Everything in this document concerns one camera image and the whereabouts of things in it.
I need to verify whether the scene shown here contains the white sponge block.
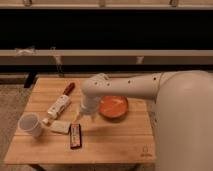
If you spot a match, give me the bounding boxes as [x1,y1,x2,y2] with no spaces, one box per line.
[50,120,71,134]

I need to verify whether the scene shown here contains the wooden table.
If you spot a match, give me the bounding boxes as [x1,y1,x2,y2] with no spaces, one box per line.
[4,78,156,164]

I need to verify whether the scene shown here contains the dark candy bar wrapper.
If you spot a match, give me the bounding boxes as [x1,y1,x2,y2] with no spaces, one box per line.
[70,124,82,149]

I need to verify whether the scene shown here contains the white paper cup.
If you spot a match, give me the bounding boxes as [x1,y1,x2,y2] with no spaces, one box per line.
[18,113,43,137]

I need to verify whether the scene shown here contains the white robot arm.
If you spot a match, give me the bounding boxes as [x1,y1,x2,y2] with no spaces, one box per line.
[79,70,213,171]

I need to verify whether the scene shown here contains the red chili pepper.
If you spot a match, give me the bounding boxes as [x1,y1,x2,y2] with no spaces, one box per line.
[63,83,75,95]

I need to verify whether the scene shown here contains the grey metal rail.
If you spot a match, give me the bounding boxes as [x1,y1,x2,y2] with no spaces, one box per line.
[0,49,213,66]

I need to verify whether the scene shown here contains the white tube bottle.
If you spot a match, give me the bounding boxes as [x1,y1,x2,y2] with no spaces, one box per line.
[42,94,71,125]

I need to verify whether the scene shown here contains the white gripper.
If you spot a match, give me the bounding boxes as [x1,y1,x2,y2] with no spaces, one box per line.
[74,97,99,122]

